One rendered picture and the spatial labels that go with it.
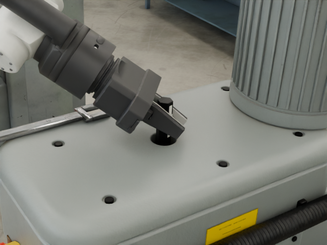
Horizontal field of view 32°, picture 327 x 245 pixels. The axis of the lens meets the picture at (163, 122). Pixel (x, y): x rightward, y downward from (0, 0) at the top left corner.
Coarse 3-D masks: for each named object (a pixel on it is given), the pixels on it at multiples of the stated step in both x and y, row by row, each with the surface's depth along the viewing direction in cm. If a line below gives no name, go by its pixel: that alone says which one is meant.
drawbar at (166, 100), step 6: (162, 102) 77; (168, 102) 77; (168, 108) 77; (156, 132) 80; (162, 132) 79; (156, 138) 80; (162, 138) 79; (168, 138) 80; (162, 144) 80; (168, 144) 80
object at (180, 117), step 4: (156, 96) 78; (160, 96) 79; (156, 100) 79; (172, 112) 79; (176, 112) 79; (180, 112) 80; (176, 116) 79; (180, 116) 79; (184, 116) 80; (180, 120) 80; (184, 120) 79
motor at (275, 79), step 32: (256, 0) 80; (288, 0) 76; (320, 0) 74; (256, 32) 81; (288, 32) 78; (320, 32) 77; (256, 64) 83; (288, 64) 80; (320, 64) 79; (256, 96) 85; (288, 96) 82; (320, 96) 82; (320, 128) 85
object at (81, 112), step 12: (84, 108) 85; (96, 108) 86; (48, 120) 81; (60, 120) 82; (72, 120) 82; (84, 120) 83; (96, 120) 84; (0, 132) 78; (12, 132) 78; (24, 132) 78; (36, 132) 80
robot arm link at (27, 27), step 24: (0, 0) 69; (24, 0) 68; (48, 0) 73; (0, 24) 71; (24, 24) 71; (48, 24) 69; (72, 24) 70; (0, 48) 70; (24, 48) 72; (48, 48) 72; (72, 48) 72; (48, 72) 73
